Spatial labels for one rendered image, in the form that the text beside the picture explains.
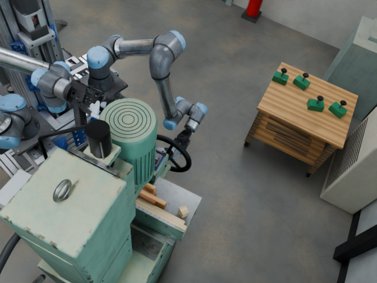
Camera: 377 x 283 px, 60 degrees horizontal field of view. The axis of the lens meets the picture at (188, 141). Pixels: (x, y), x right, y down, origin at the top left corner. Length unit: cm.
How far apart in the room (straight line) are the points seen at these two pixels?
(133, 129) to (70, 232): 33
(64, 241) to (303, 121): 198
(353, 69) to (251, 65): 97
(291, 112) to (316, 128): 21
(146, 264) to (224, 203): 117
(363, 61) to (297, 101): 78
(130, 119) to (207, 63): 248
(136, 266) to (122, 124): 75
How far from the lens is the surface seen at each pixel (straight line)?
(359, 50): 308
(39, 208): 87
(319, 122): 254
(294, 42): 402
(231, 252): 244
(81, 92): 125
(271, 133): 278
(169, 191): 154
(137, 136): 95
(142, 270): 153
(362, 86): 329
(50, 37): 170
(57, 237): 83
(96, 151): 88
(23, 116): 172
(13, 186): 96
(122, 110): 101
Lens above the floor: 230
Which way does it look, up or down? 56 degrees down
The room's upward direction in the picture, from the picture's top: 12 degrees clockwise
